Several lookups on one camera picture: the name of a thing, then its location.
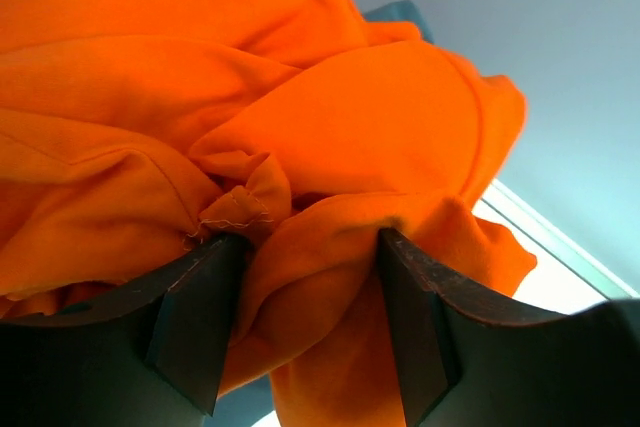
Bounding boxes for orange folded shirt on pile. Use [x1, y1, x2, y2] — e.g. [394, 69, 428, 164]
[1, 0, 414, 317]

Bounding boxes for grey-blue folded shirt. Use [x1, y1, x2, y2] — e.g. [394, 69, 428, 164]
[363, 0, 434, 44]

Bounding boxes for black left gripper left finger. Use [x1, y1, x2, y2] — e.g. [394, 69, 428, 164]
[1, 234, 248, 426]

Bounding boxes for orange t shirt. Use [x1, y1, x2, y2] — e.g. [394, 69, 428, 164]
[192, 41, 536, 426]

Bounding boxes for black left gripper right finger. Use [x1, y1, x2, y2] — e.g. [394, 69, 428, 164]
[377, 229, 639, 426]

